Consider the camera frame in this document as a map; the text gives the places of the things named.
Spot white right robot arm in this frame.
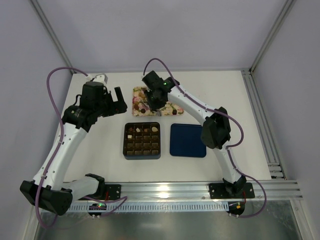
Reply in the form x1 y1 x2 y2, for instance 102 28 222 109
141 71 247 197

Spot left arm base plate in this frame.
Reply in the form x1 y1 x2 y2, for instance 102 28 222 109
102 184 122 201

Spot floral serving tray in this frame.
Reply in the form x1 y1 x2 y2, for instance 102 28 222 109
132 86 184 117

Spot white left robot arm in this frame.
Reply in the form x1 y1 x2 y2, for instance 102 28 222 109
20 81 127 216

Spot blue chocolate box with tray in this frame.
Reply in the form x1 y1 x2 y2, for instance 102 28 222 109
122 122 161 160

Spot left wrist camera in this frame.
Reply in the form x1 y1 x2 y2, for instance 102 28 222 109
91 73 108 86

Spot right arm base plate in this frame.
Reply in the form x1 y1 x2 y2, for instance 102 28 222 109
208 182 256 200

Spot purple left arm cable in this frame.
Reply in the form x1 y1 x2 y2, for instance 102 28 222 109
34 67 95 229

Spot white oval chocolate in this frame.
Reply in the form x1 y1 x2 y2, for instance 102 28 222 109
151 126 159 132

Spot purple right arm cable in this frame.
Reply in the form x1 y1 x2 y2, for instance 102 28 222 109
142 58 268 218

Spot slotted cable duct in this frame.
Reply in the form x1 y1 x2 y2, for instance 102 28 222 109
67 201 229 213

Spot blue box lid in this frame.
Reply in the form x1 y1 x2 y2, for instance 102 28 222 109
169 123 207 158

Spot aluminium frame rail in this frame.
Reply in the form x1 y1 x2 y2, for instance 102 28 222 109
119 179 303 201

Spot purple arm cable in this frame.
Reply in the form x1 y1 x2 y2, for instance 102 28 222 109
142 58 268 218
34 67 95 229

